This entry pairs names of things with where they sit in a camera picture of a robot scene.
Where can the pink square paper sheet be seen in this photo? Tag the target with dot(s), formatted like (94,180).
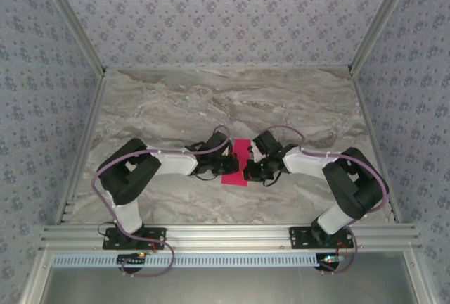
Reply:
(242,147)

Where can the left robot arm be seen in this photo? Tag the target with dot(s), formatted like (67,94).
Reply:
(130,174)

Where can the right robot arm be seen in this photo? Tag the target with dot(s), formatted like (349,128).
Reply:
(351,181)

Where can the small black circuit board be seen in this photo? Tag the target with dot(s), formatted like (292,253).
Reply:
(131,260)
(330,261)

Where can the grey metal panel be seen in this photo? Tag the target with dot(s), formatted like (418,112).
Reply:
(228,288)

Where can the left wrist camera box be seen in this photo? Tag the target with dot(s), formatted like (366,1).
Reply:
(217,143)

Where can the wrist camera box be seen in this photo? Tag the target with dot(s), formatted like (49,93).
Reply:
(217,143)
(265,142)

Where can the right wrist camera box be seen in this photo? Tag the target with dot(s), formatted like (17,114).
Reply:
(265,142)

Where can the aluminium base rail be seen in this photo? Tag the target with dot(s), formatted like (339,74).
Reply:
(228,235)

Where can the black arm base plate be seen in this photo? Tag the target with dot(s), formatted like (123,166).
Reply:
(154,237)
(299,239)

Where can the aluminium side rail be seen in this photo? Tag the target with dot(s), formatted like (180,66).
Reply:
(376,149)
(82,149)

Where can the aluminium frame post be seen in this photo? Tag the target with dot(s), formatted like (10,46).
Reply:
(74,22)
(381,19)

